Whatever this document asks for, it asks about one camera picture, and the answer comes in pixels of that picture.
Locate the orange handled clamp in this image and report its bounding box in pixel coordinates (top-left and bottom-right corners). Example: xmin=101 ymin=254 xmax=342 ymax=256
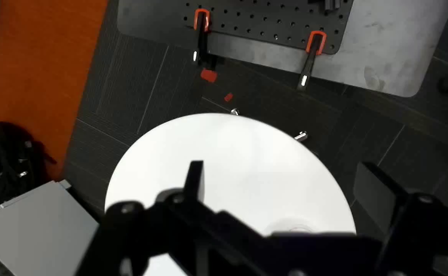
xmin=191 ymin=8 xmax=210 ymax=63
xmin=297 ymin=29 xmax=326 ymax=90

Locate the grey cabinet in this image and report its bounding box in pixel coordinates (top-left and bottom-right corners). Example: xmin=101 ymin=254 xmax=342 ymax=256
xmin=0 ymin=181 xmax=98 ymax=276

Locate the black backpack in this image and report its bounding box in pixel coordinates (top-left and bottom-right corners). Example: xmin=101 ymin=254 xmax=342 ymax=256
xmin=0 ymin=121 xmax=52 ymax=204

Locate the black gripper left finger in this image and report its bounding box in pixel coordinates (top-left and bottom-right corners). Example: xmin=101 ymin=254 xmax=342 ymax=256
xmin=78 ymin=161 xmax=265 ymax=276

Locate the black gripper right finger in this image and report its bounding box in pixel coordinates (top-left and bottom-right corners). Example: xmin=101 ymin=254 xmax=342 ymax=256
xmin=352 ymin=162 xmax=448 ymax=276

